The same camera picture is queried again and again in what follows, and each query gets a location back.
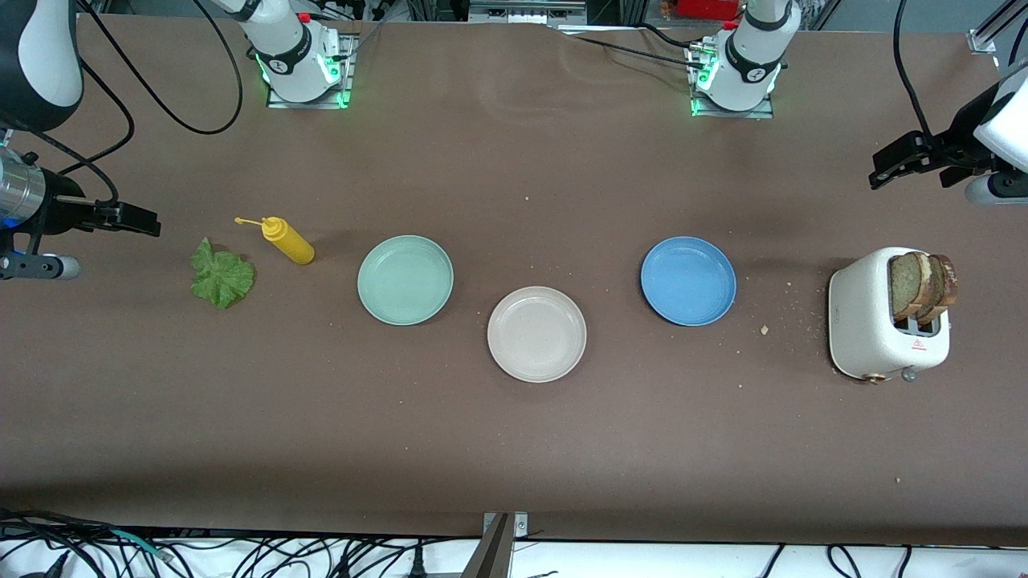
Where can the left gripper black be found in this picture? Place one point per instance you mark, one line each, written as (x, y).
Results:
(956, 146)

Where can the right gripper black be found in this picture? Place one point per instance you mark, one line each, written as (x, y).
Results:
(56, 215)

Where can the brown bread slice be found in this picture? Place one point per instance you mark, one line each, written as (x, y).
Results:
(946, 281)
(907, 285)

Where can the yellow squeeze bottle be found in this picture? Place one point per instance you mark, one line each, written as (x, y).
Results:
(293, 245)

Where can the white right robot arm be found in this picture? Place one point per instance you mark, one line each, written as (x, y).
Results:
(48, 56)

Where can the blue plate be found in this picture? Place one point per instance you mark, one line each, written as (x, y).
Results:
(688, 281)

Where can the mint green plate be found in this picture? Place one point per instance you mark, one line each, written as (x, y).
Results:
(405, 281)

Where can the beige plate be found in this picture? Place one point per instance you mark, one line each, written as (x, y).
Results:
(536, 334)

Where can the green lettuce leaf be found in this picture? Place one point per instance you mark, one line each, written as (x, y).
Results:
(221, 277)

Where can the white toaster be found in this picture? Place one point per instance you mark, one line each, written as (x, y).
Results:
(863, 321)

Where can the red box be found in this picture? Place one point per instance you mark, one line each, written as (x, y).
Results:
(707, 8)

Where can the aluminium frame rail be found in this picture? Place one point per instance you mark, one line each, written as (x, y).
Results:
(984, 38)

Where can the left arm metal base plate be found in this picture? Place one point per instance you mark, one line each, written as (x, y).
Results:
(731, 115)

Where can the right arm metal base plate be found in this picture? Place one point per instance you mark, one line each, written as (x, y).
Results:
(309, 104)

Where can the silver back frame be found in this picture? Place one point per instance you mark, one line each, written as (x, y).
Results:
(526, 12)

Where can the dark metal frame strut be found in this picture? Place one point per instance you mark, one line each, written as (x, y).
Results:
(490, 558)

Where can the silver table edge bracket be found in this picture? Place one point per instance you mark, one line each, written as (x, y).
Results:
(522, 526)

